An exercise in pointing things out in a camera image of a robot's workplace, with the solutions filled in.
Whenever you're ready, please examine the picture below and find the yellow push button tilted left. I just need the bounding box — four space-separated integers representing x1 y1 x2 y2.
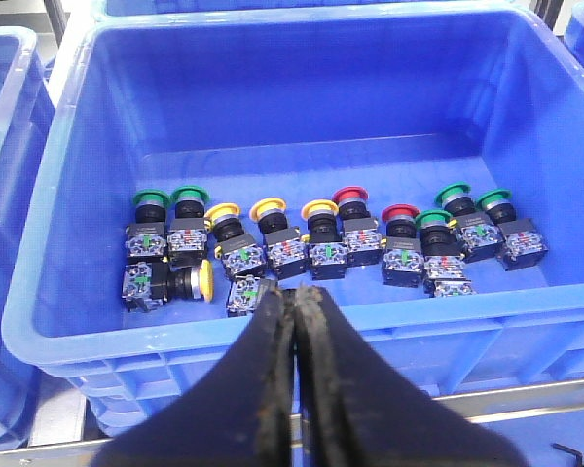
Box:
204 202 267 281

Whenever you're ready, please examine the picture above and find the yellow push button lying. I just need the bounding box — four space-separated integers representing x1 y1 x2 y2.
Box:
122 260 214 313

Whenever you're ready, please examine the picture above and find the green push button far left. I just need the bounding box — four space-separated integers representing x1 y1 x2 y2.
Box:
125 189 170 264

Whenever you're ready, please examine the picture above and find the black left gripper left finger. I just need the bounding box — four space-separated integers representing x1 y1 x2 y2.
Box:
92 289 294 466

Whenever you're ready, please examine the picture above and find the green push button far right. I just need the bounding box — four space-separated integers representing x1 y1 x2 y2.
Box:
475 188 548 271

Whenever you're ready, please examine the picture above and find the blue source crate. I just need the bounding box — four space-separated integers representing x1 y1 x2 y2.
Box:
2 2 584 435

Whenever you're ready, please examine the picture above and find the green push button rear right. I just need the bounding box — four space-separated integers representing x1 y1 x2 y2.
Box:
435 182 502 263

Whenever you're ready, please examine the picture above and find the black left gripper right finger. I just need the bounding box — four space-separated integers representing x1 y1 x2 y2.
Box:
294 287 526 466

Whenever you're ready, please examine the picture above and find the black contact block loose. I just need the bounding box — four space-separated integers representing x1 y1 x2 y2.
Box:
424 279 476 298

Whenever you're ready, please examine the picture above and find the yellow push button middle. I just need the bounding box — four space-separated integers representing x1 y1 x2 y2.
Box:
249 198 308 280

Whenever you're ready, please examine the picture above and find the green push button front right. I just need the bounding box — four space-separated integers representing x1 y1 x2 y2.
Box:
415 209 467 285

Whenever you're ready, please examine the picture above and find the red push button right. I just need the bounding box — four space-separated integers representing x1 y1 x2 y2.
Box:
382 204 424 288

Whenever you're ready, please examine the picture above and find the red push button lying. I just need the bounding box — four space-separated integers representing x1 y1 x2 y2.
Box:
226 275 277 317

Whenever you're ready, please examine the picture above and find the blue rear left crate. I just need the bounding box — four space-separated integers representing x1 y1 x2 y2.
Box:
101 0 531 18

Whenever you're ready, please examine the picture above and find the green push button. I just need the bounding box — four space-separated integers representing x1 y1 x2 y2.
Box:
475 188 548 271
435 182 502 263
167 185 209 268
415 209 467 285
125 189 170 264

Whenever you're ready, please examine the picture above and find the red push button centre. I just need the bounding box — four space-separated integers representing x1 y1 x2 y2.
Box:
332 186 383 268

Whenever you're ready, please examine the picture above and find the yellow push button centre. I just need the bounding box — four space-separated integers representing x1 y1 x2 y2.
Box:
301 198 348 281

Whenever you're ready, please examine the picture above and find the black hex key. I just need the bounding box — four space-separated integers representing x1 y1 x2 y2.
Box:
551 443 584 467

